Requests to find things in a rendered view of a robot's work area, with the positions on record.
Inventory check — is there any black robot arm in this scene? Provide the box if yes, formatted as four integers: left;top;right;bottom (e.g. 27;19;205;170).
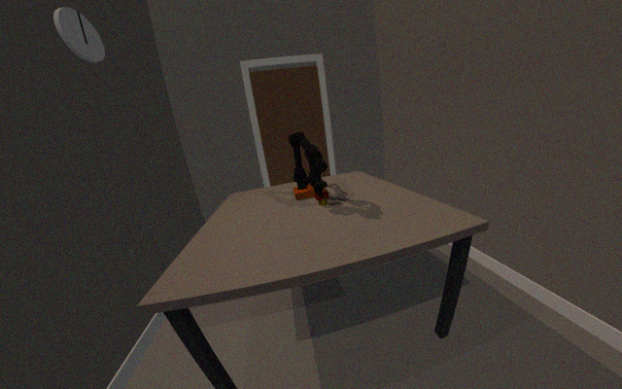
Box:
288;132;328;190

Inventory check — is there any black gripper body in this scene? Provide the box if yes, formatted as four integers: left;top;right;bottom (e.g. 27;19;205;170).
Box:
309;171;328;189

